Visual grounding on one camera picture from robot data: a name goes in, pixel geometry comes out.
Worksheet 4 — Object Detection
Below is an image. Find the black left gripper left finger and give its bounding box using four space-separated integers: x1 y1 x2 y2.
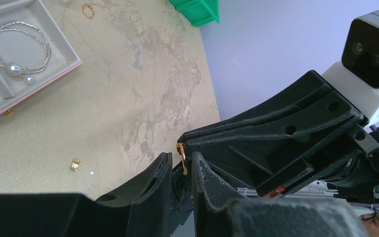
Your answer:
0 153 172 237

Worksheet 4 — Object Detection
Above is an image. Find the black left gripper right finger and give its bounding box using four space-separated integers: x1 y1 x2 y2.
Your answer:
191 152 368 237

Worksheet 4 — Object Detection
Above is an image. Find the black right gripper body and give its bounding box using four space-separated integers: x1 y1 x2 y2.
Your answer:
317 127 379 204

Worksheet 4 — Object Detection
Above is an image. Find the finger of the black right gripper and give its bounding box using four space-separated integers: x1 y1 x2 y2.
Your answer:
183 91 363 197
177 70 332 143

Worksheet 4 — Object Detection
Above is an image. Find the silver pearl bracelet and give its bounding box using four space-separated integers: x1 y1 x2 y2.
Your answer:
0 20 52 86

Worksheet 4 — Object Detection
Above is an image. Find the pink jewelry box drawer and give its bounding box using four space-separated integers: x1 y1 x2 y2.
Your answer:
0 0 82 114

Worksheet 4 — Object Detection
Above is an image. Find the small gold earring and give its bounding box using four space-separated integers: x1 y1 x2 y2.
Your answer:
70 159 81 171

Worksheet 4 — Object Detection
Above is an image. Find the green plastic bin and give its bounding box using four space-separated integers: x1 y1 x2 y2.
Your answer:
169 0 220 27

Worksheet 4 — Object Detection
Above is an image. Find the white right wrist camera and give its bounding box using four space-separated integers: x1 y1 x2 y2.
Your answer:
322 10 379 127

